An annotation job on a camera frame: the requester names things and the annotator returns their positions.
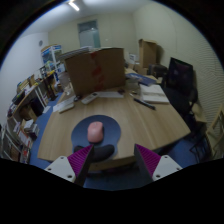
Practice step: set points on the flat white remote control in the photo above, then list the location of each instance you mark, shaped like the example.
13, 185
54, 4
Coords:
66, 107

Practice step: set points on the large brown cardboard box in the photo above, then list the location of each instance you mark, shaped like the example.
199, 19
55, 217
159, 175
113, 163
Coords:
96, 71

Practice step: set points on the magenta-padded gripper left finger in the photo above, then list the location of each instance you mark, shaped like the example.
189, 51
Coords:
60, 166

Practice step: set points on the blue book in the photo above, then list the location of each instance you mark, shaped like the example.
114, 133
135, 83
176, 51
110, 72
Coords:
143, 79

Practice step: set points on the round wall clock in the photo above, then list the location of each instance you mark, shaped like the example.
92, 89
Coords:
40, 43

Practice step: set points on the black marker pen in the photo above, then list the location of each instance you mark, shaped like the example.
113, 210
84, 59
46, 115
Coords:
144, 104

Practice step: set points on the white book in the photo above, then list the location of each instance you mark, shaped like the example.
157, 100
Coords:
153, 93

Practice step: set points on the tall open cardboard box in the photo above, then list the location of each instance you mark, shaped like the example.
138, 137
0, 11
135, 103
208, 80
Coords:
148, 53

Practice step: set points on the grey door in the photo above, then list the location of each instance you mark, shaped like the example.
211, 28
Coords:
89, 33

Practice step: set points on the dark blue mouse pad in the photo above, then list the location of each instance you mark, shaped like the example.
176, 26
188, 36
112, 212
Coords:
111, 130

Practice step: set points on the pink computer mouse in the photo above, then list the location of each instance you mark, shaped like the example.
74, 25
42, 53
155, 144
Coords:
95, 132

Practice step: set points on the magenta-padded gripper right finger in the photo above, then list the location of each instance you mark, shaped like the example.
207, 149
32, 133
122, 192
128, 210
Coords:
166, 166

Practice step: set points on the black office chair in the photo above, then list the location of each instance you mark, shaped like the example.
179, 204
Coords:
180, 86

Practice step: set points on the ceiling tube light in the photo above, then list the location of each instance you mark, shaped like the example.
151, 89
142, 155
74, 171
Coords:
74, 5

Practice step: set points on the white paper sheet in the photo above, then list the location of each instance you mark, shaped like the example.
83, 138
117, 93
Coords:
110, 94
61, 102

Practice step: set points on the blue white display cabinet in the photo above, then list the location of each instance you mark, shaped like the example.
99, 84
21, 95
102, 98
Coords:
50, 55

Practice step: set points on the cluttered shelf unit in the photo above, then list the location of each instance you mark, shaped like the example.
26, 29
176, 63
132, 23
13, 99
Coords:
20, 126

